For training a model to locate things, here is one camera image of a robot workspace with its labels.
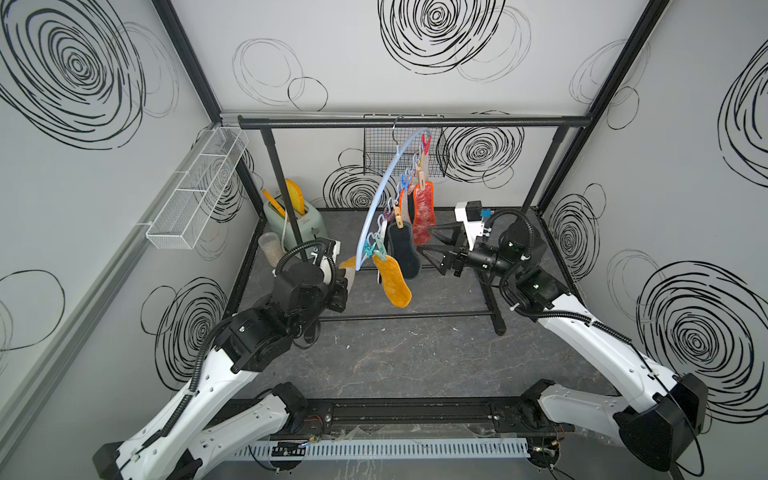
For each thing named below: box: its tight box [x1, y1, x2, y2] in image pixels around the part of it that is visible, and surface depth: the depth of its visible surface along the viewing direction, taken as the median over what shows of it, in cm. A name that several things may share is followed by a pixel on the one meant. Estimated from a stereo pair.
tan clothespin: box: [394, 204, 404, 229], surface depth 67 cm
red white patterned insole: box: [412, 181, 436, 245], surface depth 79 cm
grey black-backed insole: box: [387, 222, 422, 279], surface depth 74 cm
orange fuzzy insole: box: [372, 254, 412, 308], surface depth 73 cm
